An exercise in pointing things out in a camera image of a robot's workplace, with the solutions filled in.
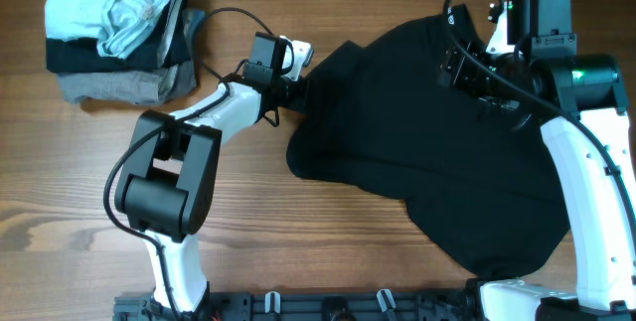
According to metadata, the black t-shirt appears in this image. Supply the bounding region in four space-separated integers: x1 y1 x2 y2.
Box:
286 5 569 278

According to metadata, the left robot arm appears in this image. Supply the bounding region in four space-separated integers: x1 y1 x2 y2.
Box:
112 33 314 320

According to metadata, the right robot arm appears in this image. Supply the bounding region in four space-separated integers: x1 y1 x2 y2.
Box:
440 0 635 320

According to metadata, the black folded garment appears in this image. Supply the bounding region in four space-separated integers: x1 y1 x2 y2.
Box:
46 0 190 74

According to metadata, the grey folded garment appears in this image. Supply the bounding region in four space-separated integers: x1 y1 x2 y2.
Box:
56 7 206 107

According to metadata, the light blue folded garment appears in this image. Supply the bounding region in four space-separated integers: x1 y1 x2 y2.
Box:
45 0 171 59

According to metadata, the left black cable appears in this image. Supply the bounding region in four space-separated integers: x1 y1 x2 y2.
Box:
102 6 294 321

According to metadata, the left white rail clip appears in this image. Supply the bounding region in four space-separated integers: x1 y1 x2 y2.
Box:
264 291 281 314

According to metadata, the white rail clip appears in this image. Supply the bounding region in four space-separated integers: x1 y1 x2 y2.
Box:
264 291 281 314
376 288 397 320

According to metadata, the right white rail clip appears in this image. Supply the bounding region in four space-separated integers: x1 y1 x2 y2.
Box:
376 288 397 320

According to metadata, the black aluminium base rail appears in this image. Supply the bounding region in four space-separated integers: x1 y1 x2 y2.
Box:
112 289 483 321

